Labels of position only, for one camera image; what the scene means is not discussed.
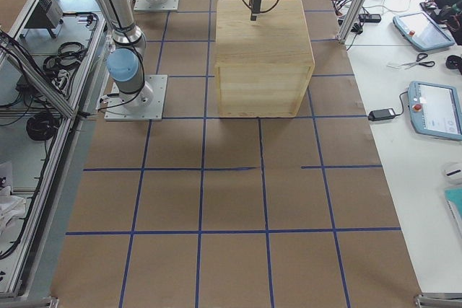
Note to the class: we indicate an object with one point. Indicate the blue teach pendant near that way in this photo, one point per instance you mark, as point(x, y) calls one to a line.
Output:
point(435, 110)

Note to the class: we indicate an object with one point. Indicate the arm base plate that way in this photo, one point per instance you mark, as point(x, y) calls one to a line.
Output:
point(148, 105)
point(156, 5)

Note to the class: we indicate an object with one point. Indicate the blue teach pendant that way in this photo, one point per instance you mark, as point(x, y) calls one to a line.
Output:
point(422, 31)
point(435, 110)

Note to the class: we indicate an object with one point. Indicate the black scissors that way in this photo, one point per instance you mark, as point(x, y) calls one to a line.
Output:
point(420, 60)

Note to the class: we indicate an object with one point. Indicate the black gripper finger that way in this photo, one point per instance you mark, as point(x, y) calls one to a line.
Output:
point(255, 7)

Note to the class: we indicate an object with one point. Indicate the wooden drawer cabinet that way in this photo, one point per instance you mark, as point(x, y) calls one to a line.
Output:
point(262, 67)

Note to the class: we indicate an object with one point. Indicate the black power adapter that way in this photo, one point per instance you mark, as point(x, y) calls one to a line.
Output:
point(381, 114)

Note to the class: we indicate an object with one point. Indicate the blue teach pendant far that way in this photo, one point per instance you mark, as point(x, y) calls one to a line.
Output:
point(422, 31)

